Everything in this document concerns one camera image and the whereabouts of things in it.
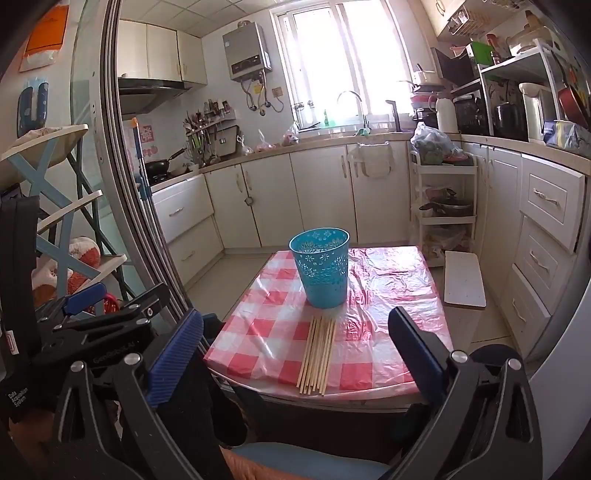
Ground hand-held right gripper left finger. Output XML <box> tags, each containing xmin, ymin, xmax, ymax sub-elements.
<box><xmin>46</xmin><ymin>311</ymin><xmax>234</xmax><ymax>480</ymax></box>

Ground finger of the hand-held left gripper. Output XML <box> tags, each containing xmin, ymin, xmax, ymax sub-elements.
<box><xmin>52</xmin><ymin>282</ymin><xmax>171</xmax><ymax>336</ymax></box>
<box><xmin>61</xmin><ymin>282</ymin><xmax>108</xmax><ymax>320</ymax></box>

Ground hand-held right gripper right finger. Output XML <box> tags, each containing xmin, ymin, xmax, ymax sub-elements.
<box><xmin>388</xmin><ymin>305</ymin><xmax>544</xmax><ymax>480</ymax></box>

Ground row of wooden chopsticks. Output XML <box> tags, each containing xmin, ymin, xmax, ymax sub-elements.
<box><xmin>296</xmin><ymin>316</ymin><xmax>337</xmax><ymax>396</ymax></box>

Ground teal patterned bowl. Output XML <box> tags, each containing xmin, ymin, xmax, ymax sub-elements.
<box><xmin>289</xmin><ymin>227</ymin><xmax>350</xmax><ymax>309</ymax></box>

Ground white orange plush toy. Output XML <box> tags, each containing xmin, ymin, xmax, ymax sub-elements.
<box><xmin>31</xmin><ymin>237</ymin><xmax>101</xmax><ymax>305</ymax></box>

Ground red white checkered tablecloth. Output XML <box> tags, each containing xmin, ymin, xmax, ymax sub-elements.
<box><xmin>203</xmin><ymin>247</ymin><xmax>455</xmax><ymax>407</ymax></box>

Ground white blue shelf stand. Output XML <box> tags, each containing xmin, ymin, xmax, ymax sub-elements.
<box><xmin>0</xmin><ymin>124</ymin><xmax>127</xmax><ymax>301</ymax></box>

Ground white rectangular board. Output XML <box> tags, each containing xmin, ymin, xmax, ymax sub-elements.
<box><xmin>443</xmin><ymin>250</ymin><xmax>487</xmax><ymax>310</ymax></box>

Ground white tiered trolley rack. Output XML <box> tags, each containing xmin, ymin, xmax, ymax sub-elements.
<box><xmin>410</xmin><ymin>150</ymin><xmax>478</xmax><ymax>268</ymax></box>

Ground dark pot with lid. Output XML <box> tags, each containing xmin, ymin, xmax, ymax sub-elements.
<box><xmin>419</xmin><ymin>196</ymin><xmax>472</xmax><ymax>217</ymax></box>

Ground blue-grey chair seat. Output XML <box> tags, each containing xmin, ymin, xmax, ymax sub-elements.
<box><xmin>228</xmin><ymin>440</ymin><xmax>393</xmax><ymax>480</ymax></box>

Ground cream kitchen base cabinets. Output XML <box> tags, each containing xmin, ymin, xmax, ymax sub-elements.
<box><xmin>150</xmin><ymin>138</ymin><xmax>587</xmax><ymax>352</ymax></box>

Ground white hanging tote bag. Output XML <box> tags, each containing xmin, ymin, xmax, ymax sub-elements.
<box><xmin>347</xmin><ymin>142</ymin><xmax>393</xmax><ymax>178</ymax></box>

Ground plastic bag of greens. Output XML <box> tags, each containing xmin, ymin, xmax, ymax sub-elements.
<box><xmin>411</xmin><ymin>122</ymin><xmax>465</xmax><ymax>166</ymax></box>

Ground black range hood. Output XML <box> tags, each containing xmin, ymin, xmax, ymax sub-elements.
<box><xmin>117</xmin><ymin>78</ymin><xmax>192</xmax><ymax>116</ymax></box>

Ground beige kitchen countertop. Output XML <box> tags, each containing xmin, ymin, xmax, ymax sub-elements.
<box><xmin>150</xmin><ymin>129</ymin><xmax>591</xmax><ymax>188</ymax></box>

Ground white thermos jug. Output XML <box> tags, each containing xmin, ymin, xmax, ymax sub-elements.
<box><xmin>435</xmin><ymin>97</ymin><xmax>459</xmax><ymax>134</ymax></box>

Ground black toaster oven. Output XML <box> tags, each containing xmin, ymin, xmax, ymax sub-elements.
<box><xmin>453</xmin><ymin>93</ymin><xmax>490</xmax><ymax>136</ymax></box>

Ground black rice cooker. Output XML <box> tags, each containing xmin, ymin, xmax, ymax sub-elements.
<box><xmin>493</xmin><ymin>102</ymin><xmax>528</xmax><ymax>141</ymax></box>

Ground cream cabinets beside range hood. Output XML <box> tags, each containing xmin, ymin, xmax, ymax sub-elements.
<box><xmin>119</xmin><ymin>18</ymin><xmax>208</xmax><ymax>86</ymax></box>

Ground stack of pots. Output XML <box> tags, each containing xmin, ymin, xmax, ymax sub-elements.
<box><xmin>410</xmin><ymin>85</ymin><xmax>446</xmax><ymax>116</ymax></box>

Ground curved chrome sink faucet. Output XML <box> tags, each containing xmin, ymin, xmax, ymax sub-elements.
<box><xmin>337</xmin><ymin>90</ymin><xmax>370</xmax><ymax>130</ymax></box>

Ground blue yellow packet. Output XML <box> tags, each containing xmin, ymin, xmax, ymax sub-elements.
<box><xmin>542</xmin><ymin>120</ymin><xmax>591</xmax><ymax>153</ymax></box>

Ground orange white hanging bag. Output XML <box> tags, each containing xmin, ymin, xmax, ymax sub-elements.
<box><xmin>18</xmin><ymin>0</ymin><xmax>70</xmax><ymax>72</ymax></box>

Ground beige electric water boiler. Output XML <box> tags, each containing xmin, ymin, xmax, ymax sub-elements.
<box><xmin>519</xmin><ymin>82</ymin><xmax>557</xmax><ymax>144</ymax></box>

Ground black microwave oven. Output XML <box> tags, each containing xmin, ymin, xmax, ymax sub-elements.
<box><xmin>431</xmin><ymin>46</ymin><xmax>483</xmax><ymax>88</ymax></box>

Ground red frying pan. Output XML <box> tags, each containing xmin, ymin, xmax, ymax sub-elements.
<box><xmin>556</xmin><ymin>85</ymin><xmax>589</xmax><ymax>125</ymax></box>

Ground white framed kitchen window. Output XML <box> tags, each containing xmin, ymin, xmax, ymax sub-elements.
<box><xmin>270</xmin><ymin>0</ymin><xmax>416</xmax><ymax>132</ymax></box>

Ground green cutting board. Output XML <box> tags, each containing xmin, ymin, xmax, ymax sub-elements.
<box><xmin>470</xmin><ymin>41</ymin><xmax>494</xmax><ymax>68</ymax></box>

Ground white countertop shelf rack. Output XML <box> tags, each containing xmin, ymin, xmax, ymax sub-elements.
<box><xmin>478</xmin><ymin>39</ymin><xmax>566</xmax><ymax>144</ymax></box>

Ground grey sliding door frame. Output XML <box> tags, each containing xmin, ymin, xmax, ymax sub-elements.
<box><xmin>99</xmin><ymin>0</ymin><xmax>185</xmax><ymax>319</ymax></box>

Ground black wok with handle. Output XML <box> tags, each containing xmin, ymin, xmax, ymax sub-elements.
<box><xmin>144</xmin><ymin>148</ymin><xmax>186</xmax><ymax>176</ymax></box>

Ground blue orange mop handle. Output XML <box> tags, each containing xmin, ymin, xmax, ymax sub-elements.
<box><xmin>131</xmin><ymin>117</ymin><xmax>151</xmax><ymax>204</ymax></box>

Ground red paper wall decoration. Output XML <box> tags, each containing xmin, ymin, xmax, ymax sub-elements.
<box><xmin>137</xmin><ymin>124</ymin><xmax>158</xmax><ymax>160</ymax></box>

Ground wall utensil rack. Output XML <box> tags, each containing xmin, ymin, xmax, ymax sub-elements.
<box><xmin>184</xmin><ymin>98</ymin><xmax>237</xmax><ymax>167</ymax></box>

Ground water heater hoses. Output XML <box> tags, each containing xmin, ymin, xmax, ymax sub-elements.
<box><xmin>242</xmin><ymin>76</ymin><xmax>284</xmax><ymax>114</ymax></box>

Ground grey wall water heater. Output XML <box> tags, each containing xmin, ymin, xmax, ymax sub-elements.
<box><xmin>222</xmin><ymin>21</ymin><xmax>273</xmax><ymax>83</ymax></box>

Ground white wire hanging basket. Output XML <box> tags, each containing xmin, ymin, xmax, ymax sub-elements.
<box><xmin>445</xmin><ymin>9</ymin><xmax>492</xmax><ymax>35</ymax></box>

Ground cream upper wall cabinets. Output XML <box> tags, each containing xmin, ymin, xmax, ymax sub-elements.
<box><xmin>420</xmin><ymin>0</ymin><xmax>485</xmax><ymax>38</ymax></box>

